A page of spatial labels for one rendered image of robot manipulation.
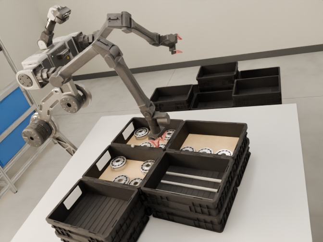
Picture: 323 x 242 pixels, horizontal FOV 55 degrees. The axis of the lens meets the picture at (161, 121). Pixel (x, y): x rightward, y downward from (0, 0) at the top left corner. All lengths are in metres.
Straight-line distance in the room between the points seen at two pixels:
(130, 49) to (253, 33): 1.90
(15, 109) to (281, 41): 3.49
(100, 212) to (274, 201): 0.89
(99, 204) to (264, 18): 3.52
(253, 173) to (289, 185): 0.20
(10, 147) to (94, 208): 2.08
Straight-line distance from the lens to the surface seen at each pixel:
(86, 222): 1.74
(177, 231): 1.68
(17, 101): 3.80
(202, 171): 1.74
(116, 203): 1.74
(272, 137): 2.10
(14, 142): 3.74
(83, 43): 2.24
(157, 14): 4.80
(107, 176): 1.93
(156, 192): 1.56
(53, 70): 1.84
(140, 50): 5.10
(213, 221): 1.55
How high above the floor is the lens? 2.00
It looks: 32 degrees down
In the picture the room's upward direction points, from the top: 17 degrees counter-clockwise
